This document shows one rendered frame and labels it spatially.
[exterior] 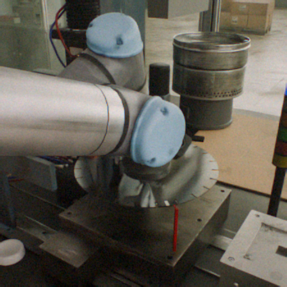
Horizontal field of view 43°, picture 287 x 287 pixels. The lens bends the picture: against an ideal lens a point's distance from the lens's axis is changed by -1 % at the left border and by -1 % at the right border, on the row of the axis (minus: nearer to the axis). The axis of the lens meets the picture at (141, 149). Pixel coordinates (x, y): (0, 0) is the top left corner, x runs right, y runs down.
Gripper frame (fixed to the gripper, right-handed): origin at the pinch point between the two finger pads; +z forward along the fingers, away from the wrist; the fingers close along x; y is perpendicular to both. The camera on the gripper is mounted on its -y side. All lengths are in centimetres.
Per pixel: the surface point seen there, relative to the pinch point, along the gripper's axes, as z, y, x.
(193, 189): 1.2, -11.3, 0.7
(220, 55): 29, 13, -62
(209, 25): 49, 34, -97
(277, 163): 4.0, -23.3, -15.3
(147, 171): 2.2, -0.4, 1.5
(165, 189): 0.4, -6.7, 4.0
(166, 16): -1.2, 20.5, -40.7
